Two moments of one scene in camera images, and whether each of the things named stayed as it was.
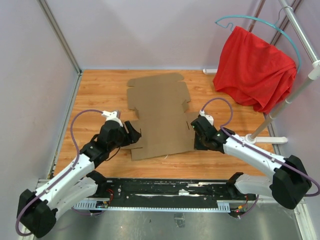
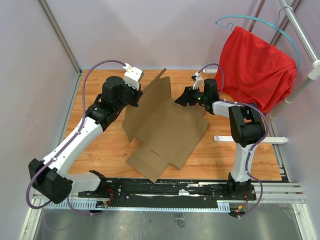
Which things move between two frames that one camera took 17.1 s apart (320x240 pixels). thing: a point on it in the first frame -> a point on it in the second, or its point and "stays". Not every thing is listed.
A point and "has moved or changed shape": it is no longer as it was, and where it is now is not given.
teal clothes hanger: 276,25 stays
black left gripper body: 123,139 -> 131,97
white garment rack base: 264,139 stays
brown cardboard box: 160,101 has moved or changed shape
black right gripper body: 199,142 -> 200,97
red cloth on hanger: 254,72 stays
